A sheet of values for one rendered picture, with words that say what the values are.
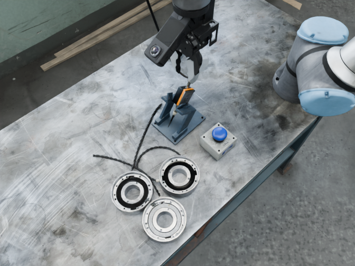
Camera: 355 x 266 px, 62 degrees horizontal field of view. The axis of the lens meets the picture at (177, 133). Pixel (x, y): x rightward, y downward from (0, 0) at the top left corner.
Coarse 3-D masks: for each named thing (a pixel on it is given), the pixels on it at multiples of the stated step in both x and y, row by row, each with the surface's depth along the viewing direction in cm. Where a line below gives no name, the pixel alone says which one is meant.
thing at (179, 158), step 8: (168, 160) 78; (192, 160) 77; (160, 168) 76; (176, 168) 77; (184, 168) 77; (160, 176) 76; (176, 184) 75; (184, 184) 75; (192, 184) 75; (168, 192) 74; (176, 192) 73; (184, 192) 73; (192, 192) 75
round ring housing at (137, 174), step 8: (120, 176) 75; (136, 176) 76; (144, 176) 76; (128, 184) 75; (136, 184) 75; (112, 192) 74; (152, 192) 73; (112, 200) 72; (128, 200) 73; (136, 200) 73; (152, 200) 74; (120, 208) 71; (128, 208) 72; (144, 208) 72
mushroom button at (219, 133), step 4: (216, 128) 78; (220, 128) 78; (224, 128) 78; (212, 132) 78; (216, 132) 77; (220, 132) 77; (224, 132) 77; (212, 136) 78; (216, 136) 77; (220, 136) 77; (224, 136) 77; (220, 140) 77
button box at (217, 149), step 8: (208, 136) 80; (232, 136) 80; (200, 144) 83; (208, 144) 79; (216, 144) 79; (224, 144) 79; (232, 144) 80; (208, 152) 82; (216, 152) 78; (224, 152) 79
